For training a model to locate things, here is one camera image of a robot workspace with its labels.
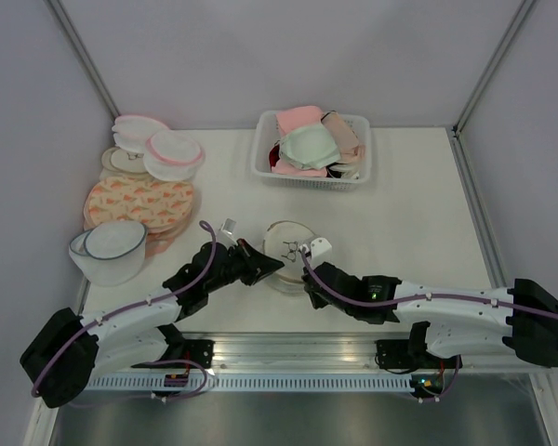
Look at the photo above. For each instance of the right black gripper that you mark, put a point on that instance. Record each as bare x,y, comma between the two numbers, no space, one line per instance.
315,299

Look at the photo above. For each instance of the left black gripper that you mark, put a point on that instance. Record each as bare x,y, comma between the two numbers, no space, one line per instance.
258,265

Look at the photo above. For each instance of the beige trimmed mesh laundry bag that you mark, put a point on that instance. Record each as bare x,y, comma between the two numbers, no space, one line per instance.
281,242

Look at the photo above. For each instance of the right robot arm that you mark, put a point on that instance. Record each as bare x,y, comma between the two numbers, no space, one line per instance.
446,323

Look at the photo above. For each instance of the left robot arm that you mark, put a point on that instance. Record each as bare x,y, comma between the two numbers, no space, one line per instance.
178,298

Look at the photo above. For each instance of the carrot print laundry bag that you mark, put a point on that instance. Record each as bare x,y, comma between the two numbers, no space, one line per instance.
159,205

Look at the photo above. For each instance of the pink trimmed mesh laundry bag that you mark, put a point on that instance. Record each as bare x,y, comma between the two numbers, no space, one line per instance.
172,155

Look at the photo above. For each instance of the beige flat laundry bag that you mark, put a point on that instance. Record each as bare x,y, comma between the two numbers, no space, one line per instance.
119,160

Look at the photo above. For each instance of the pink trimmed bag at back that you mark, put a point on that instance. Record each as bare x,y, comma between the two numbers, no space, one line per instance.
131,131

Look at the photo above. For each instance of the white plastic basket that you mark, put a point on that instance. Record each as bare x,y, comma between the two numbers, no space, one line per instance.
266,164

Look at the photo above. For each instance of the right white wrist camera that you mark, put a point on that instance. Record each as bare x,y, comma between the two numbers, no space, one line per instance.
316,251

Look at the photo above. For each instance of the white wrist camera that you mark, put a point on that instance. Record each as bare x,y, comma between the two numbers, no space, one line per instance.
316,251
226,232

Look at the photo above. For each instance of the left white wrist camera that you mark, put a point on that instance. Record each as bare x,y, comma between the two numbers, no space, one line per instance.
226,232

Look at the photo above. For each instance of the white slotted cable duct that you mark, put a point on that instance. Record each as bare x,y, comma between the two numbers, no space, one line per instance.
269,382

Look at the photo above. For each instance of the aluminium mounting rail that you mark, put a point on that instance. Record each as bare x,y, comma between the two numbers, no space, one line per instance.
279,352

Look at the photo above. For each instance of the right aluminium frame post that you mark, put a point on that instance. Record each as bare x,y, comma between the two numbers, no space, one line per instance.
501,51

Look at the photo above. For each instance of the aluminium frame post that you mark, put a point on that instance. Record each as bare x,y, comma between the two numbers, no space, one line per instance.
501,51
76,43

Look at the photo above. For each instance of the left aluminium frame post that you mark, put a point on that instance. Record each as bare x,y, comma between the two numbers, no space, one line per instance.
76,43

